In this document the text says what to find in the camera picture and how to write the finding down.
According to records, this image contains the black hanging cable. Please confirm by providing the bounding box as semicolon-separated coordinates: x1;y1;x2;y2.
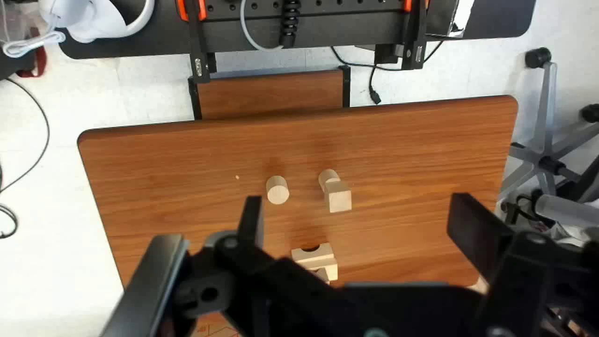
330;42;386;106

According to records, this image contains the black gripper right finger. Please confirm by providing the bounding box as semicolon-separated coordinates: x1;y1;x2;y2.
448;190;560;337

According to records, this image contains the black floor cable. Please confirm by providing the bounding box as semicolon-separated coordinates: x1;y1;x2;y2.
0;72;53;194

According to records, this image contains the grey office chair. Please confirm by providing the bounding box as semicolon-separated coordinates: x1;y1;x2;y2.
498;44;599;250

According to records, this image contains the black clamp with orange handle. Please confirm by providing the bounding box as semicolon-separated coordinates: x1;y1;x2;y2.
373;0;435;70
175;0;219;81

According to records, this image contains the wooden arch block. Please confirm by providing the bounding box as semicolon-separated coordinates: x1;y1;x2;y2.
291;241;341;269

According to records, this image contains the red strap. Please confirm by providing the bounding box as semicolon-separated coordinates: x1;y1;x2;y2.
15;44;49;80

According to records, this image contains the large wooden cube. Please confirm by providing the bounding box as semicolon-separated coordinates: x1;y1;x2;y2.
324;183;354;214

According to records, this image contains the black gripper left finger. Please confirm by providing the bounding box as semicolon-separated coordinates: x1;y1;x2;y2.
186;194;339;314

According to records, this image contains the white cable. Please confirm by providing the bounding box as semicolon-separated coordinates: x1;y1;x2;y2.
238;0;285;53

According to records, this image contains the wooden cylinder block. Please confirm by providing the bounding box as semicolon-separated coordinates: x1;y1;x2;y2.
317;166;343;194
264;173;292;207

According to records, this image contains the black ribbed cable connector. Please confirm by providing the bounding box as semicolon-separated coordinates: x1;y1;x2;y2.
279;0;302;48

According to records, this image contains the wooden lower table shelf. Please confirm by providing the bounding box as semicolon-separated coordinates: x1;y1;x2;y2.
190;65;352;121

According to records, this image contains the white VR controller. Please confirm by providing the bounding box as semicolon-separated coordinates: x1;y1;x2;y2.
36;0;158;44

